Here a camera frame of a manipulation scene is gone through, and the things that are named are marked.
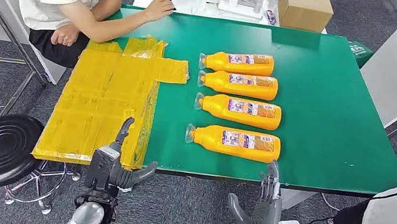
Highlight green bin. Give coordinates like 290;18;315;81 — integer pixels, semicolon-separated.
344;39;376;71

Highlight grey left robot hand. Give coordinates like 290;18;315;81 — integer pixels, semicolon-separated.
104;115;165;196

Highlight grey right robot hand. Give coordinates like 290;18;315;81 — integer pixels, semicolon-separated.
224;155;290;224

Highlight orange plastic bottle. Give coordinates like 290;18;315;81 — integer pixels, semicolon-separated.
195;66;280;103
191;90;284;132
197;45;276;80
183;120;284;166

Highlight person's right hand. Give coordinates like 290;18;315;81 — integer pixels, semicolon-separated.
143;0;177;25

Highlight white power strip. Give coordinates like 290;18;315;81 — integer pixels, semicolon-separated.
216;0;267;22

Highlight purple packet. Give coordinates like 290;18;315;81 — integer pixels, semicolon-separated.
263;9;280;26

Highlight black round stool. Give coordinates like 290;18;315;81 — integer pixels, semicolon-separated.
0;111;89;220

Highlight yellow taped cardboard mat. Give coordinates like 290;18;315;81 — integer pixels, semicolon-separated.
31;21;195;180

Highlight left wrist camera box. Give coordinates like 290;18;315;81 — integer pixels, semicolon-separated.
84;144;122;193

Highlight person's left hand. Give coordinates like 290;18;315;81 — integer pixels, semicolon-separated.
49;22;81;49

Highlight brown cardboard box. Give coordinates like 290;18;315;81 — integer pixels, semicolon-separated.
274;0;337;35

